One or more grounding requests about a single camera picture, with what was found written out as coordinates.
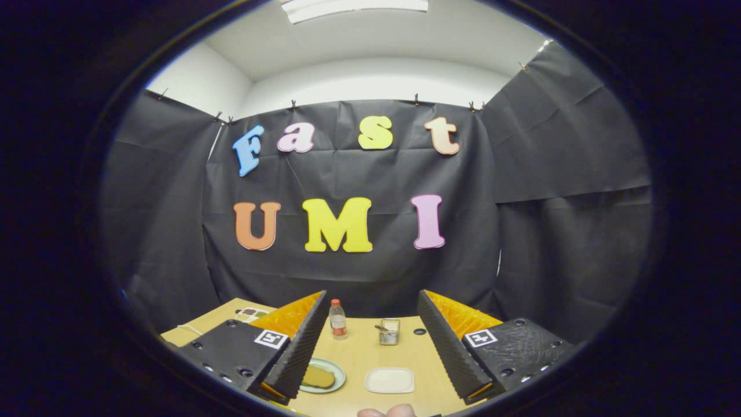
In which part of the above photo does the white square plate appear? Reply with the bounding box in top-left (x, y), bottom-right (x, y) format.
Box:
top-left (364, 367), bottom-right (415, 394)

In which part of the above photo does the clear bottle with red cap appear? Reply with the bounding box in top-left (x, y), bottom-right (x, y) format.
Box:
top-left (329, 299), bottom-right (348, 341)

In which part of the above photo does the white ceiling light panel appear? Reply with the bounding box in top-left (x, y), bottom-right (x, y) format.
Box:
top-left (281, 0), bottom-right (429, 24)

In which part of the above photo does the brown bread slice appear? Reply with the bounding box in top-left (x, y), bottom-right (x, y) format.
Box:
top-left (302, 365), bottom-right (336, 389)

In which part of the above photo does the black backdrop cloth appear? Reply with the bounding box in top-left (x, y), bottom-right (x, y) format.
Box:
top-left (101, 41), bottom-right (655, 345)

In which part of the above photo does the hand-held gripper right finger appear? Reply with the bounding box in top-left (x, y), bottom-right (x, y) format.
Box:
top-left (417, 289), bottom-right (578, 405)

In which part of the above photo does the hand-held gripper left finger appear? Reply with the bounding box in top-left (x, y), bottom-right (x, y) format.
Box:
top-left (174, 290), bottom-right (328, 406)

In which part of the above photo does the clear cutlery holder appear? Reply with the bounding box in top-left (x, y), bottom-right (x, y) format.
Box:
top-left (375, 319), bottom-right (401, 346)

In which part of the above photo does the pale green round plate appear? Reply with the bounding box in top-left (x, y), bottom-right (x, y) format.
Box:
top-left (299, 358), bottom-right (346, 394)

